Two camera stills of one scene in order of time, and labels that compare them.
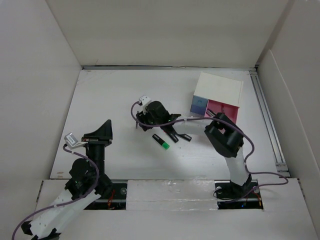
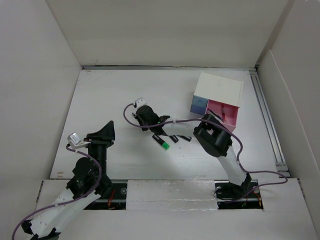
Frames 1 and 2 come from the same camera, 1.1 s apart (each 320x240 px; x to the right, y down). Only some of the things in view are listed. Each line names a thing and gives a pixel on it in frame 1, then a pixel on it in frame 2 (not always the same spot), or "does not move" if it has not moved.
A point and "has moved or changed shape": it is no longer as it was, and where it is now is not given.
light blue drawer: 199,101 does not move
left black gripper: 103,135 does not move
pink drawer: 230,110 has moved or changed shape
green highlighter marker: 164,144 does not move
